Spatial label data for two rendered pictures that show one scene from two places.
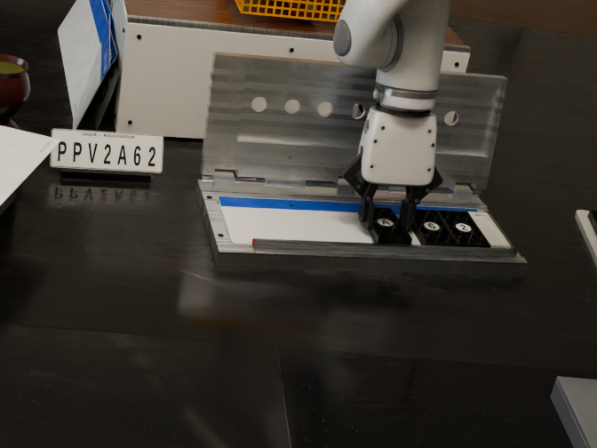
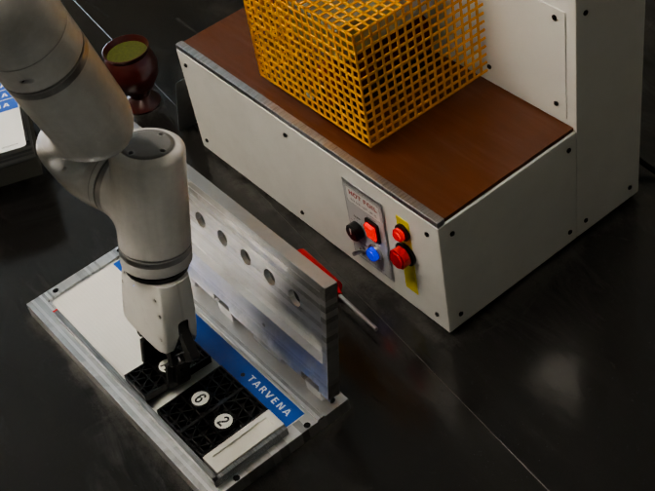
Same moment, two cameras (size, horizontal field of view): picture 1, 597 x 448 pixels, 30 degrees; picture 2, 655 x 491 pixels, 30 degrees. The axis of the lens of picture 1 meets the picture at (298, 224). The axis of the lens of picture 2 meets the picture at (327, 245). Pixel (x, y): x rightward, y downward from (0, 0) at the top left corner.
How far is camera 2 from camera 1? 1.85 m
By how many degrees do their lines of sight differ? 62
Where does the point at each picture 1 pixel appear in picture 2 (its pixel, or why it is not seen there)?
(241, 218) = (101, 283)
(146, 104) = (211, 130)
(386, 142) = (127, 287)
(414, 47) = (110, 207)
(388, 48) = (87, 197)
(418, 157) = (150, 321)
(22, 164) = not seen: outside the picture
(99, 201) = (80, 207)
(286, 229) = (107, 317)
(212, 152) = not seen: hidden behind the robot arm
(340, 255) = (88, 369)
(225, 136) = not seen: hidden behind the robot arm
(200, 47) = (224, 96)
